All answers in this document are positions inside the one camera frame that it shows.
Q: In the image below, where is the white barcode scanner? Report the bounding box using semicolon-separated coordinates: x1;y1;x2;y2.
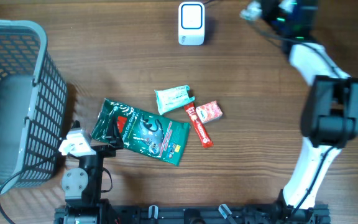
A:
178;1;206;45

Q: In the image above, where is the grey plastic mesh basket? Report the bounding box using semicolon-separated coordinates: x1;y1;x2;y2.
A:
0;20;68;194

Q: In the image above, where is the green glove package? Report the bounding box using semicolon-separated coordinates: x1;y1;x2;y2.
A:
91;99;191;166

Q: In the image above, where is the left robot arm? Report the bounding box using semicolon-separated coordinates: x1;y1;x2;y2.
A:
54;118;124;224

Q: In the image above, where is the teal tissue packet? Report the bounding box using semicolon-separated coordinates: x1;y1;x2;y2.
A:
155;85;195;115

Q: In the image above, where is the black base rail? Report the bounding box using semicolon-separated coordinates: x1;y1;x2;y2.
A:
53;204;331;224

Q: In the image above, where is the left black cable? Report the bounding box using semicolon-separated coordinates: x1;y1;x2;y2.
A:
0;149;63;224

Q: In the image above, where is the red small carton box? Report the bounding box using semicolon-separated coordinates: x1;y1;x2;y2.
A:
196;101;223;124

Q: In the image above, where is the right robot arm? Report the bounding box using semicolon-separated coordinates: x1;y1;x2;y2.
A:
261;1;358;217

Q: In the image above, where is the red coffee stick sachet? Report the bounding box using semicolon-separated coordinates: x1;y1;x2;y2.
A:
184;103;213;148

